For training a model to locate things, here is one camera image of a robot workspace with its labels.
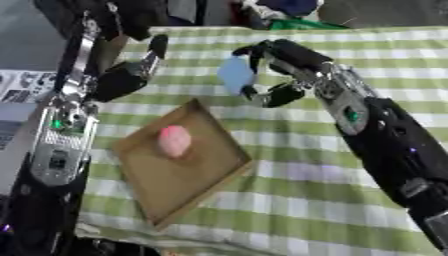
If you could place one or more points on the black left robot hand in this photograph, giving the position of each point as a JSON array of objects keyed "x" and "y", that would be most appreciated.
[{"x": 119, "y": 80}]

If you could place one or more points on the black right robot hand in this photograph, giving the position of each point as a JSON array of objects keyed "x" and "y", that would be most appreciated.
[{"x": 297, "y": 55}]

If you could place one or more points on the light blue block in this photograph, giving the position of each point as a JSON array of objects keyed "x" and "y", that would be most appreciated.
[{"x": 235, "y": 74}]

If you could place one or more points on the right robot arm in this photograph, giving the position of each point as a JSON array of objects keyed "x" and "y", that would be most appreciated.
[{"x": 385, "y": 140}]

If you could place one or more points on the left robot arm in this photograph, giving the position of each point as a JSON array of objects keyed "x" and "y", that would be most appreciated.
[{"x": 58, "y": 140}]

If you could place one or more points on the tan cardboard box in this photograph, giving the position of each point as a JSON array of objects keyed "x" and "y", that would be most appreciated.
[{"x": 181, "y": 166}]

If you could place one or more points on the pile of clothes and bags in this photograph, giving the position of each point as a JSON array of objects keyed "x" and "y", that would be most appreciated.
[{"x": 280, "y": 13}]

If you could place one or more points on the pink toy fruit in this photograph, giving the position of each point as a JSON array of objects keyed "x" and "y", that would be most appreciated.
[{"x": 174, "y": 141}]

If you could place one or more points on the printed paper sheet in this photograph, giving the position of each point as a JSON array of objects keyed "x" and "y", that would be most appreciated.
[{"x": 26, "y": 86}]

